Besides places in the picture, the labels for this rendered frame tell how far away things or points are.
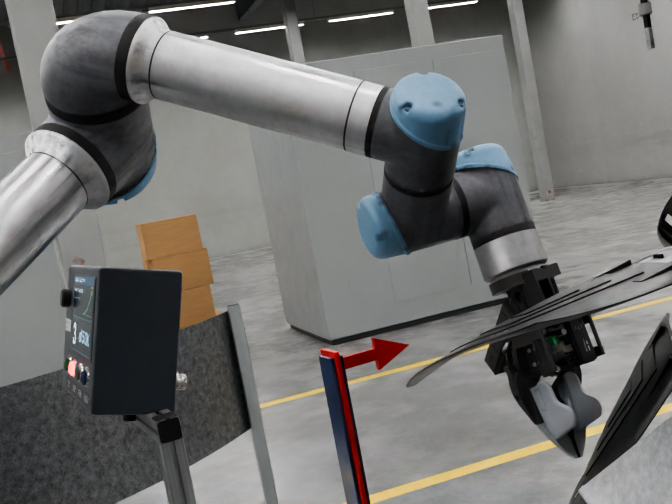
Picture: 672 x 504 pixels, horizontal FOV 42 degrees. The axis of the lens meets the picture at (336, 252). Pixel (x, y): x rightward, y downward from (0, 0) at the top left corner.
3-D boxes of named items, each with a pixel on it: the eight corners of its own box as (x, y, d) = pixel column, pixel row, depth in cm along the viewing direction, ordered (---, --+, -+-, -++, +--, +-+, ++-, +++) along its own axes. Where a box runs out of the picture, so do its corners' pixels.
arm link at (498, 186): (427, 173, 105) (490, 157, 107) (458, 258, 103) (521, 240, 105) (448, 149, 97) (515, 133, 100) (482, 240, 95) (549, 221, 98)
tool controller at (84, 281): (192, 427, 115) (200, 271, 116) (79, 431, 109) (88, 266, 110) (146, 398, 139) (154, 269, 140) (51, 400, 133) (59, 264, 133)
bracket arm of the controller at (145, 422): (183, 438, 109) (179, 415, 109) (160, 445, 108) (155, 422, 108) (141, 408, 131) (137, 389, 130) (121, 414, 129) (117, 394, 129)
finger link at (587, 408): (604, 454, 93) (573, 371, 94) (571, 458, 98) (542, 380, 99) (626, 445, 94) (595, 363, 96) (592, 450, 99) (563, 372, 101)
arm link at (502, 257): (462, 256, 102) (517, 242, 105) (475, 293, 101) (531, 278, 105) (495, 237, 95) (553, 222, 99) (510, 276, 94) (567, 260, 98)
